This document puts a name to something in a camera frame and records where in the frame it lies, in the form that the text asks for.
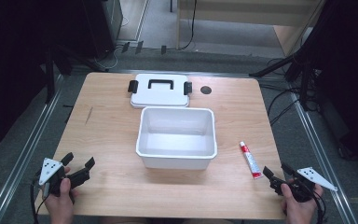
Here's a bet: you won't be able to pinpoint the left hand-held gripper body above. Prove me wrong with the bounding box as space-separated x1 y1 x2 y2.
38 157 91 199

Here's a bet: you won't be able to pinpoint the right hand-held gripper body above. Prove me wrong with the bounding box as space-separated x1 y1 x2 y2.
269 166 338 203

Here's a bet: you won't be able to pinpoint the white and red ointment tube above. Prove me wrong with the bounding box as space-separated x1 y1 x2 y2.
239 141 264 180

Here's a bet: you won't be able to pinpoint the white plastic storage box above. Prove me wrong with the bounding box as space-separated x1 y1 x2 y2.
135 106 218 171

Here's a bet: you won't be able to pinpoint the person's right hand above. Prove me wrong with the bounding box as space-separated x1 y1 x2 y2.
281 182 324 219

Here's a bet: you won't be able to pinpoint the person's left hand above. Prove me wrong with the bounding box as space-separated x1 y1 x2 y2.
43 166 79 220

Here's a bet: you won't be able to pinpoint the black tripod stand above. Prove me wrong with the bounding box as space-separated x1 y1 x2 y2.
249 50 320 111
43 43 108 105

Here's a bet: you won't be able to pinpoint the dark curtain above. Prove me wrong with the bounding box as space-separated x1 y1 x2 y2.
301 0 358 171
0 0 90 157

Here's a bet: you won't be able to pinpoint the black cabinet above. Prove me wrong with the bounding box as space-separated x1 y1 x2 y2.
80 0 124 60

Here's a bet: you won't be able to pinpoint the light wooden desk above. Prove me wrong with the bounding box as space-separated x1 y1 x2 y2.
175 0 325 58

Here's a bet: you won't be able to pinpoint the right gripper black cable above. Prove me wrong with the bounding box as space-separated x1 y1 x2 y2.
309 186 328 224

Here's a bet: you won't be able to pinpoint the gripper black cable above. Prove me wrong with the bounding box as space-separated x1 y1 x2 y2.
309 186 328 224
30 178 50 224

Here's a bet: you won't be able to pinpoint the metal floor rail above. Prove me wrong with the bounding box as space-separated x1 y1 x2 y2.
288 91 358 224
0 74 65 224

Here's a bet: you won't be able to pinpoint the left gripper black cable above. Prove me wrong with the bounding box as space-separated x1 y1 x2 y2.
30 178 50 224

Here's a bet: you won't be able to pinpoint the black floor cables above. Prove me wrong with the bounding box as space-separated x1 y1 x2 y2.
265 57 320 127

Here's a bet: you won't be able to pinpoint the white lid with black handle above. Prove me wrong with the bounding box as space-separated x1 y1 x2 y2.
128 73 193 109

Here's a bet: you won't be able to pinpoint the white floor cable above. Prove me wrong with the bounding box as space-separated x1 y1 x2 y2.
93 15 131 70

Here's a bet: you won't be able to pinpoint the black hanging cable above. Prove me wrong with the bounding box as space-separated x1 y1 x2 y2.
178 0 198 51

